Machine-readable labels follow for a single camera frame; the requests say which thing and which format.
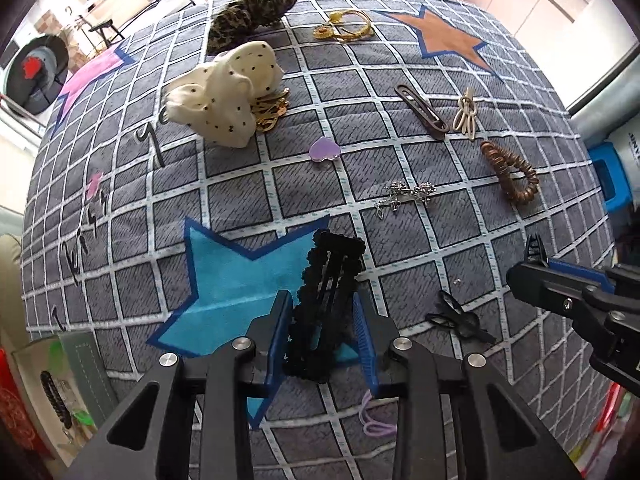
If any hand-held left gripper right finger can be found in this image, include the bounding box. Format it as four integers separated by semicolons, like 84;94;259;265
351;292;583;480

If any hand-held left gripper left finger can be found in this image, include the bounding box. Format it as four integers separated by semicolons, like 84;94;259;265
62;290;296;480

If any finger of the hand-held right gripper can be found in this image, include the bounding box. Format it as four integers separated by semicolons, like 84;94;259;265
546;258;640;303
506;261;640;356

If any small black claw clip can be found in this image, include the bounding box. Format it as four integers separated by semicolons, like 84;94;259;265
523;234;549;267

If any black rectangular hair clip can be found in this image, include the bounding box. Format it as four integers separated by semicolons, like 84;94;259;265
284;229;366;385

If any beige storage box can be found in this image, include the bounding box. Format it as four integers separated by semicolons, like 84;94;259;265
11;327;121;466

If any black spiral hair tie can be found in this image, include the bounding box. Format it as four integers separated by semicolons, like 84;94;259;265
40;370;68;421

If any black bow hair clip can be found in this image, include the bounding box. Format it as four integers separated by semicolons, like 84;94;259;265
425;290;496;346

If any blue plastic stool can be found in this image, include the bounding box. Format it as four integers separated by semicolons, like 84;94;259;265
587;142;631;221

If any white shopping bag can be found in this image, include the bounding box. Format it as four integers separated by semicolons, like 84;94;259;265
612;120;640;171

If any silver rhinestone hair clip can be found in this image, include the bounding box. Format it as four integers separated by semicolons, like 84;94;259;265
374;180;435;217

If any grey checked star blanket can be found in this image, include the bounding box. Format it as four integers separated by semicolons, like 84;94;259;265
20;0;618;480

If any purple heart hair clip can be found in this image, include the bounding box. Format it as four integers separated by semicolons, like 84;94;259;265
308;136;342;163

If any beige bow hair clip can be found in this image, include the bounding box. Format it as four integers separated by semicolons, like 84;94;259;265
452;87;478;138

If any gold hair clip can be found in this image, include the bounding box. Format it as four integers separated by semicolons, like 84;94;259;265
252;87;292;133

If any white polka dot scrunchie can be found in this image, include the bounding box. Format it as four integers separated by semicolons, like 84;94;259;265
162;40;285;148

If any long brown hair clip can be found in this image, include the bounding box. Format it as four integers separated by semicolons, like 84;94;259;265
394;84;451;140

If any red patterned bag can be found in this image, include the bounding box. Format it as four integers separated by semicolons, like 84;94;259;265
0;350;53;461

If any leopard print scrunchie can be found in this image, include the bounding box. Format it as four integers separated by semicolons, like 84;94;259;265
206;0;308;55

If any purple elastic hair tie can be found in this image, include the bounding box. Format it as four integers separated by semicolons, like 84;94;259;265
359;391;398;437

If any brown spiral hair tie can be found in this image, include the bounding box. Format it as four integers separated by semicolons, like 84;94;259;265
480;140;540;206

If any gold hair tie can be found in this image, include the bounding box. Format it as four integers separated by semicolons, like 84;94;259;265
314;9;375;43

